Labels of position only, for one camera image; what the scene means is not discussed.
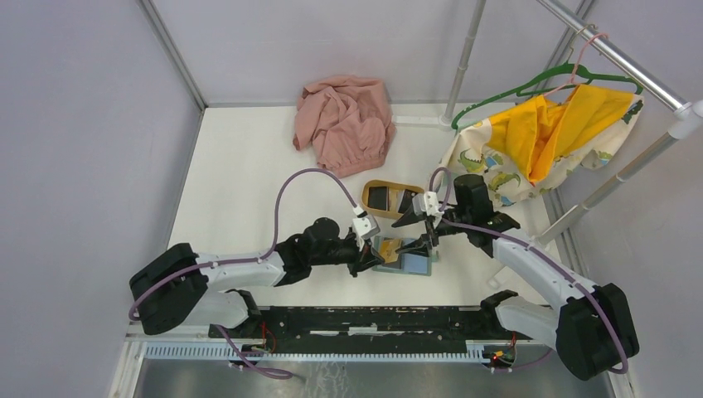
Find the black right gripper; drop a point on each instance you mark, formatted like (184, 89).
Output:
(422, 245)

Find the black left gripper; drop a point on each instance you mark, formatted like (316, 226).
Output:
(363, 260)

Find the gold card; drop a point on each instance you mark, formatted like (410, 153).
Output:
(388, 249)

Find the black VIP card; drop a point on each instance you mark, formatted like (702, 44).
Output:
(397, 264)

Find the green leather card holder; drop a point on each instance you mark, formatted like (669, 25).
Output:
(411, 264)

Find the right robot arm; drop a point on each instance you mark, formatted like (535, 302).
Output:
(589, 326)

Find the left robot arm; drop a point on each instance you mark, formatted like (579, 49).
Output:
(182, 287)

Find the black card in tray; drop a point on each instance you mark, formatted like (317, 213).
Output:
(405, 201)
(378, 198)

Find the tan oval tray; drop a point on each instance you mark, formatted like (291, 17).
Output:
(395, 189)

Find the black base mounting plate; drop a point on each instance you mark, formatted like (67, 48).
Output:
(372, 330)

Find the pink crumpled cloth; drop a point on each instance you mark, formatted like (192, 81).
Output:
(347, 121)

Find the dinosaur print yellow garment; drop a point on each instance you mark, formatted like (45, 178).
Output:
(530, 149)

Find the pink clothes hanger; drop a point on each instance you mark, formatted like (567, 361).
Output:
(576, 63)

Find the green clothes hanger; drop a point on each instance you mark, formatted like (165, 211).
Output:
(539, 85)

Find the metal clothes rack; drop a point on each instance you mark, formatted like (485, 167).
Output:
(688, 114)

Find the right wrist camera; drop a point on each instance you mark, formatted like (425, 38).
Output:
(427, 204)

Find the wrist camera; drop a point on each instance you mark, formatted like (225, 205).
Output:
(427, 204)
(364, 226)

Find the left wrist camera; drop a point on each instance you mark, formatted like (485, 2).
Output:
(364, 226)

